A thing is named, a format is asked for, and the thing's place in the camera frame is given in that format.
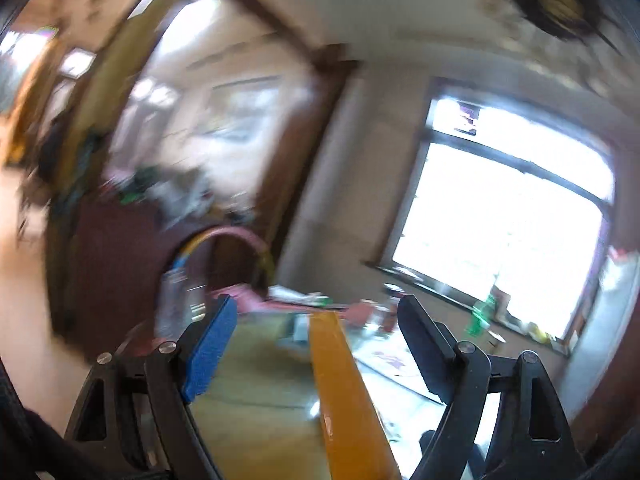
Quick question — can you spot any green plastic bottle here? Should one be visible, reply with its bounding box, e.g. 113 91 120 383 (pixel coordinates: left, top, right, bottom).
466 286 499 338

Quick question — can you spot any clear plastic cup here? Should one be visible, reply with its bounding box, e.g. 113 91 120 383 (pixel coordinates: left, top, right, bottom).
154 268 207 341

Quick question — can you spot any yellow cardboard tray box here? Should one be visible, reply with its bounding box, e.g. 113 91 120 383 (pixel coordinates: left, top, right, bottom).
309 312 401 480

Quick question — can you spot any pink hula hoop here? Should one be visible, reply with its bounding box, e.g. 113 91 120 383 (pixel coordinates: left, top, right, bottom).
168 224 276 294

